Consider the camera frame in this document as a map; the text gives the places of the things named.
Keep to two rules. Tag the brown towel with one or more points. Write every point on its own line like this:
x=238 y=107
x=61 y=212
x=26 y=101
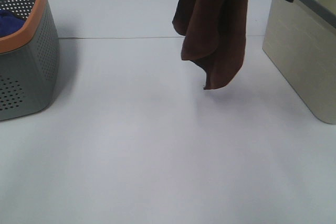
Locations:
x=214 y=37

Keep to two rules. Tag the blue towel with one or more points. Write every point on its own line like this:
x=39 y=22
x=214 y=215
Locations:
x=10 y=23

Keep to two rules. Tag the beige bin with grey rim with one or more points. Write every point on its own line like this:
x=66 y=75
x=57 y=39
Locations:
x=300 y=41

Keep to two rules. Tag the grey basket with orange rim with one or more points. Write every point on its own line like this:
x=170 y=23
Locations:
x=29 y=59

